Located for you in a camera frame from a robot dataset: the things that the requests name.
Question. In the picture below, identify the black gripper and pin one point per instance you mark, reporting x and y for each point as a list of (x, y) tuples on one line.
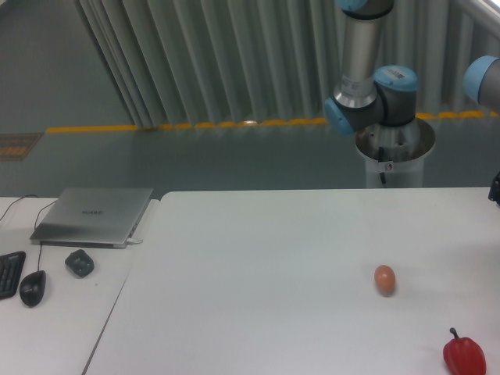
[(494, 192)]

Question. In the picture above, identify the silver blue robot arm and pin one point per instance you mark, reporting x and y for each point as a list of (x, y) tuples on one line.
[(378, 105)]

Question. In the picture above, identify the red bell pepper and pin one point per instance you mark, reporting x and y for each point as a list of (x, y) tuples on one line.
[(462, 355)]

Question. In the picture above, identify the brown egg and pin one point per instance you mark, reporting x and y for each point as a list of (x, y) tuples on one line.
[(385, 280)]

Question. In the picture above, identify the grey pleated curtain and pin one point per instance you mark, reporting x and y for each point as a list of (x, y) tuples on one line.
[(192, 62)]

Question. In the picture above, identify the white usb plug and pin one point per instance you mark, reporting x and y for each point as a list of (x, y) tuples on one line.
[(132, 241)]

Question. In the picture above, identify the silver closed laptop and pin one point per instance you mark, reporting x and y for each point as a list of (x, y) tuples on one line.
[(93, 217)]

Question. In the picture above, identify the small black device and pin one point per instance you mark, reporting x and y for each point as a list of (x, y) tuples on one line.
[(80, 263)]

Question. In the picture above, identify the black computer mouse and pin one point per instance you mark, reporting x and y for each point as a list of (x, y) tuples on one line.
[(32, 288)]

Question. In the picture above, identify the black keyboard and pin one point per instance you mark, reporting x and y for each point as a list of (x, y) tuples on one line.
[(11, 267)]

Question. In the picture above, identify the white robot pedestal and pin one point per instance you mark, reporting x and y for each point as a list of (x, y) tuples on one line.
[(394, 157)]

